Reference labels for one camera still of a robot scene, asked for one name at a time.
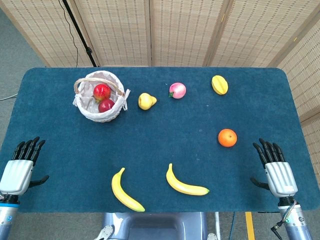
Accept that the blue table mat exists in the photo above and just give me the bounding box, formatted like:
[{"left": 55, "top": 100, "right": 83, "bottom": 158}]
[{"left": 0, "top": 66, "right": 320, "bottom": 214}]

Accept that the black tripod stand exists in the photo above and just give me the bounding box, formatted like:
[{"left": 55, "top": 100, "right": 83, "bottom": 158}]
[{"left": 61, "top": 0, "right": 100, "bottom": 68}]

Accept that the pink peach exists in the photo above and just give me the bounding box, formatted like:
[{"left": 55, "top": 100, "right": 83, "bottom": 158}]
[{"left": 168, "top": 82, "right": 187, "bottom": 100}]

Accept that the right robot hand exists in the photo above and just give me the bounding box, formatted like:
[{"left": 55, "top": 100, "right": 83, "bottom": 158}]
[{"left": 250, "top": 138, "right": 299, "bottom": 198}]

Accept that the yellow starfruit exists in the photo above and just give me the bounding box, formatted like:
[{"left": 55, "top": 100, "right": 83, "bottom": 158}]
[{"left": 211, "top": 74, "right": 229, "bottom": 96}]

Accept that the bright red speckled apple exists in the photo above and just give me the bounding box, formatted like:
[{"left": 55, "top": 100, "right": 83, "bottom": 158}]
[{"left": 93, "top": 83, "right": 112, "bottom": 102}]

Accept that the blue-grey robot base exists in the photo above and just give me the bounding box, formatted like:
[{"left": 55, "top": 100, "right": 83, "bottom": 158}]
[{"left": 94, "top": 211, "right": 218, "bottom": 240}]

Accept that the wicker basket with white liner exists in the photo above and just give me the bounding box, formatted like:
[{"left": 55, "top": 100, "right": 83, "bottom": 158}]
[{"left": 72, "top": 70, "right": 132, "bottom": 123}]

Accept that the white floor cable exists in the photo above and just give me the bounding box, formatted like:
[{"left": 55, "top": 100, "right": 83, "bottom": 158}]
[{"left": 0, "top": 92, "right": 19, "bottom": 102}]

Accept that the dark red apple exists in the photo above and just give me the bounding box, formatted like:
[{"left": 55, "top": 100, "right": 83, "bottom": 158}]
[{"left": 98, "top": 98, "right": 116, "bottom": 113}]

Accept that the yellow plastic banana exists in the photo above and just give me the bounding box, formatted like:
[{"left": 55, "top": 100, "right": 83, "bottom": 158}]
[
  {"left": 165, "top": 163, "right": 210, "bottom": 196},
  {"left": 111, "top": 167, "right": 146, "bottom": 213}
]

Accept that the thin black hanging cable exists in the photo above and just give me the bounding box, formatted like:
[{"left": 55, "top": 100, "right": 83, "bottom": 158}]
[{"left": 58, "top": 0, "right": 80, "bottom": 68}]

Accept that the white floor strip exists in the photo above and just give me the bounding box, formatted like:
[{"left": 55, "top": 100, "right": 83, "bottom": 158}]
[{"left": 214, "top": 211, "right": 222, "bottom": 240}]

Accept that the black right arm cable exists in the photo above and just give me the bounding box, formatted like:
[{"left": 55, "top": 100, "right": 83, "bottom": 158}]
[{"left": 271, "top": 201, "right": 296, "bottom": 232}]

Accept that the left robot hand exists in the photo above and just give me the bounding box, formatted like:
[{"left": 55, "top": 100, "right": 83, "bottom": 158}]
[{"left": 0, "top": 136, "right": 50, "bottom": 196}]

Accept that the yellow pear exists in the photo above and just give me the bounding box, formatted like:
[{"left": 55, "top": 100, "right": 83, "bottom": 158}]
[{"left": 138, "top": 92, "right": 158, "bottom": 111}]

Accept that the orange fruit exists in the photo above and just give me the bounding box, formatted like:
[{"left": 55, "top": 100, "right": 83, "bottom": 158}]
[{"left": 217, "top": 128, "right": 238, "bottom": 148}]

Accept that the yellow floor tape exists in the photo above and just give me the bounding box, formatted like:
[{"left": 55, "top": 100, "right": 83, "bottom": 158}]
[{"left": 244, "top": 211, "right": 256, "bottom": 240}]

